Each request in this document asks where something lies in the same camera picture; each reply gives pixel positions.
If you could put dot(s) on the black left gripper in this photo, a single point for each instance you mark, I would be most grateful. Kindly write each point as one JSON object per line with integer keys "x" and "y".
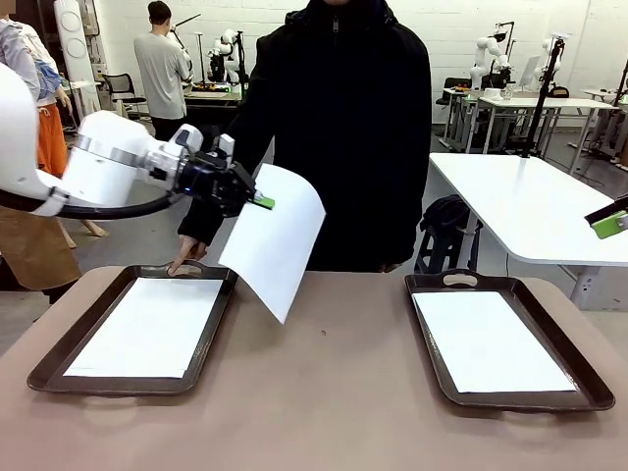
{"x": 221, "y": 184}

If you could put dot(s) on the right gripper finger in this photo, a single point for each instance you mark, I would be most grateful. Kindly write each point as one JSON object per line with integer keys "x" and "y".
{"x": 611, "y": 225}
{"x": 611, "y": 210}

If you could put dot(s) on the white A4 paper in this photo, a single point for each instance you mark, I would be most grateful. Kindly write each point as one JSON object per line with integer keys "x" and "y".
{"x": 486, "y": 343}
{"x": 279, "y": 245}
{"x": 147, "y": 329}

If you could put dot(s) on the brown plastic serving tray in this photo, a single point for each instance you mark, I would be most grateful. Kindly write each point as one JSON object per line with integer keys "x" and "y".
{"x": 545, "y": 333}
{"x": 78, "y": 338}

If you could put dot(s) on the person's left forearm black sleeve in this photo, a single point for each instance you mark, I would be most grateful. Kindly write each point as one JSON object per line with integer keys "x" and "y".
{"x": 414, "y": 216}

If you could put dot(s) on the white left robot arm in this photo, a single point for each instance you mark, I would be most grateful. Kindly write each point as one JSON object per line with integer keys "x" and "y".
{"x": 103, "y": 162}

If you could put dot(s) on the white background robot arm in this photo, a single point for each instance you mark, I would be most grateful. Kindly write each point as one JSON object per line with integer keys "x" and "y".
{"x": 483, "y": 54}
{"x": 545, "y": 49}

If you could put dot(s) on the person's right hand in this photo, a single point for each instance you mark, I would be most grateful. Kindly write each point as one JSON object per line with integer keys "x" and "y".
{"x": 189, "y": 251}

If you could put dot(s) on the person's left hand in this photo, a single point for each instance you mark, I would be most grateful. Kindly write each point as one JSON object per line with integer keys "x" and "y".
{"x": 391, "y": 267}

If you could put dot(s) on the large white table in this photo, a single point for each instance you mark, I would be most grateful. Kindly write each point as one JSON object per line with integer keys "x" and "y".
{"x": 515, "y": 206}

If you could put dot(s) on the person in black jacket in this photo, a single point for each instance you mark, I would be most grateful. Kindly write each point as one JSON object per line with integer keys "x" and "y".
{"x": 343, "y": 122}

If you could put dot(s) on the dark workbench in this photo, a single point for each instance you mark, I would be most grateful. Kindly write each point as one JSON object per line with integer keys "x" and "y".
{"x": 211, "y": 98}

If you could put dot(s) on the white desk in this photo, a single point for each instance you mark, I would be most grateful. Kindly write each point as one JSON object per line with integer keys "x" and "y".
{"x": 603, "y": 93}
{"x": 549, "y": 101}

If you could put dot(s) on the tall black tripod pole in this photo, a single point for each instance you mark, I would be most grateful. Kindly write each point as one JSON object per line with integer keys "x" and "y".
{"x": 542, "y": 105}

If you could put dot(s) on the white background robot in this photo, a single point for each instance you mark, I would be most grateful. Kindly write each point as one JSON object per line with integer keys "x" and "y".
{"x": 223, "y": 49}

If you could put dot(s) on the man in grey shirt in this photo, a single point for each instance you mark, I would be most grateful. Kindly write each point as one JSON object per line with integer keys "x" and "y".
{"x": 162, "y": 73}

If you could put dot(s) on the white bowl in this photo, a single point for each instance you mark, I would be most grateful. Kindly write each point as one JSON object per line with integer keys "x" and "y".
{"x": 492, "y": 93}

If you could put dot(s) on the black mesh office chair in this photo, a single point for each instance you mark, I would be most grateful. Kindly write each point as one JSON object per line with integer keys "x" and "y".
{"x": 120, "y": 83}

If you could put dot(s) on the black desk chair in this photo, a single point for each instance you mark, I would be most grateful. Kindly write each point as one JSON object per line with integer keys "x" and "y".
{"x": 456, "y": 83}

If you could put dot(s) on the person in orange trousers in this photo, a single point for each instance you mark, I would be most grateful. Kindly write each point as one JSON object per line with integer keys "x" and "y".
{"x": 51, "y": 142}

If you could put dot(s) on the brown cardboard board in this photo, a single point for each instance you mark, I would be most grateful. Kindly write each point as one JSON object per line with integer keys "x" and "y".
{"x": 34, "y": 255}

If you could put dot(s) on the white tower air conditioner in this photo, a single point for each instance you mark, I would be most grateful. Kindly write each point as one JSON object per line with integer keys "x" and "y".
{"x": 73, "y": 34}

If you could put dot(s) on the person in striped shirt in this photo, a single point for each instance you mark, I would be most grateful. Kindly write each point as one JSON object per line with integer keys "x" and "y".
{"x": 17, "y": 49}

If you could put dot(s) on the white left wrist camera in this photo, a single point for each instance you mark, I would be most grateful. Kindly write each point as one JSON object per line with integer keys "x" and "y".
{"x": 225, "y": 144}

